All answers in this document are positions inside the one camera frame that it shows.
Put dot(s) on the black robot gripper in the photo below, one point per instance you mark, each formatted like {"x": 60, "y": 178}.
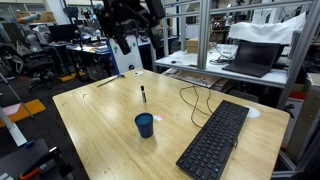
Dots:
{"x": 128, "y": 11}

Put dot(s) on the marker with black cap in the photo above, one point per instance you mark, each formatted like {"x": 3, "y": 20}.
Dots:
{"x": 143, "y": 94}

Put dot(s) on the blue plastic cup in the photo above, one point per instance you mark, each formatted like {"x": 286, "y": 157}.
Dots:
{"x": 144, "y": 125}

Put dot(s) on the white panel with green dots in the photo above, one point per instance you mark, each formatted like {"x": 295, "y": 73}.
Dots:
{"x": 128, "y": 58}

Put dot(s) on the white table grommet with hole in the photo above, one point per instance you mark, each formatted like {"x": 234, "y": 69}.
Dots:
{"x": 138, "y": 72}

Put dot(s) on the small black device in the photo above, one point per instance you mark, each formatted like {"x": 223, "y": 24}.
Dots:
{"x": 173, "y": 61}

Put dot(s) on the thin rod with blue tip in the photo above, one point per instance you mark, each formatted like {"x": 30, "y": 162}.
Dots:
{"x": 111, "y": 80}

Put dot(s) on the cardboard box on shelf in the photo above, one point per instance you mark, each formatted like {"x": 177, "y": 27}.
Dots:
{"x": 193, "y": 45}

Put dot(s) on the flat cardboard sheets under shelf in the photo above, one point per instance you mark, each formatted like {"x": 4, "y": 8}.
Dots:
{"x": 195, "y": 78}

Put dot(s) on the black computer monitor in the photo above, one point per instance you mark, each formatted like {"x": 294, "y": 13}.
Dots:
{"x": 62, "y": 32}

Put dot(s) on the small metal staple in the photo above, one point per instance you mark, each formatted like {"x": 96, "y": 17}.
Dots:
{"x": 84, "y": 95}

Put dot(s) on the small pink white eraser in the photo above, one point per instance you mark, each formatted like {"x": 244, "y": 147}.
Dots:
{"x": 158, "y": 117}

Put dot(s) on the black office chair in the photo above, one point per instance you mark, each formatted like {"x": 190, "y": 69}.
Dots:
{"x": 36, "y": 66}

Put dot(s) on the black laptop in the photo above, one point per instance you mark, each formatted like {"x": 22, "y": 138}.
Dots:
{"x": 254, "y": 59}

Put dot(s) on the black computer keyboard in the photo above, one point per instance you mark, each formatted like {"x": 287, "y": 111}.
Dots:
{"x": 215, "y": 140}

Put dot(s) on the white cloth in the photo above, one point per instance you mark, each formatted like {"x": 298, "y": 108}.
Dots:
{"x": 266, "y": 30}

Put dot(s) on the orange floor mat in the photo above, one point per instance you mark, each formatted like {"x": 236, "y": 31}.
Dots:
{"x": 26, "y": 110}

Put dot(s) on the plain white table grommet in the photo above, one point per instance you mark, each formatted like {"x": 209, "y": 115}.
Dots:
{"x": 253, "y": 112}

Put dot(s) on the grey tripod leg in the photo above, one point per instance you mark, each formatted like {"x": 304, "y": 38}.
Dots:
{"x": 16, "y": 96}

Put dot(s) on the grey metal cabinet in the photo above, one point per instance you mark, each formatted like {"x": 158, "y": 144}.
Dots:
{"x": 305, "y": 116}

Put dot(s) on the aluminium frame shelf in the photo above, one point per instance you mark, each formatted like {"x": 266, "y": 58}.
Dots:
{"x": 203, "y": 36}

